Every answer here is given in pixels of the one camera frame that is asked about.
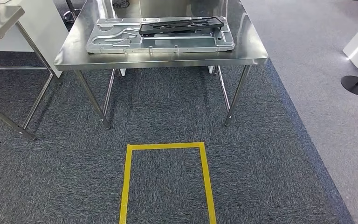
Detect black plastic mounting plate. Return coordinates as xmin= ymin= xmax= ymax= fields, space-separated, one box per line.
xmin=138 ymin=16 xmax=224 ymax=35

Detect stainless steel workbench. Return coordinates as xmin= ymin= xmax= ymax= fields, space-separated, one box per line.
xmin=54 ymin=0 xmax=269 ymax=129

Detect stamped grey metal panel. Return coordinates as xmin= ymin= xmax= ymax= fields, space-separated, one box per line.
xmin=85 ymin=17 xmax=235 ymax=55

